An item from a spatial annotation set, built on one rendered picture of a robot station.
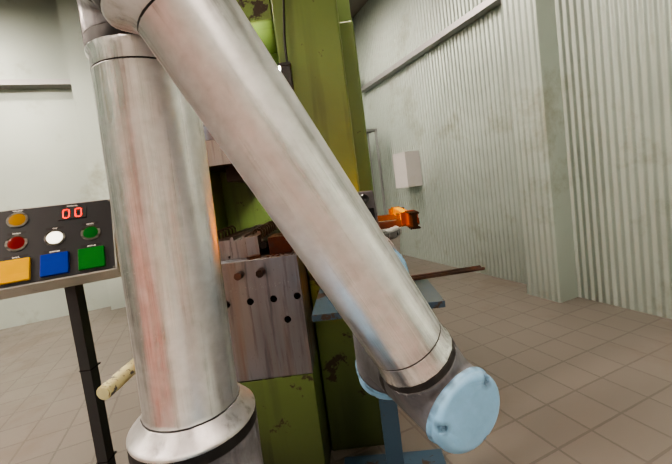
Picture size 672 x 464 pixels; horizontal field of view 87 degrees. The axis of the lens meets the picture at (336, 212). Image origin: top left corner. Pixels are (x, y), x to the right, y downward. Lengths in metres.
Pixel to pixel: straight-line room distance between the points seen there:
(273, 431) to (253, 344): 0.34
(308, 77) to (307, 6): 0.27
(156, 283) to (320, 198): 0.21
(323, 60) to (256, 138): 1.24
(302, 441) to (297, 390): 0.20
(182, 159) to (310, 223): 0.18
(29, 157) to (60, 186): 0.44
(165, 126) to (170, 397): 0.29
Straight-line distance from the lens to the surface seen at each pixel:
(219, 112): 0.32
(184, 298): 0.43
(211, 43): 0.32
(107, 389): 1.35
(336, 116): 1.47
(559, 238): 3.28
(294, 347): 1.39
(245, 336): 1.40
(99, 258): 1.41
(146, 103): 0.43
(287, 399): 1.49
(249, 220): 1.85
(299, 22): 1.59
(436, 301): 1.12
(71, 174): 5.36
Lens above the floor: 1.14
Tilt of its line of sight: 4 degrees down
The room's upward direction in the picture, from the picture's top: 7 degrees counter-clockwise
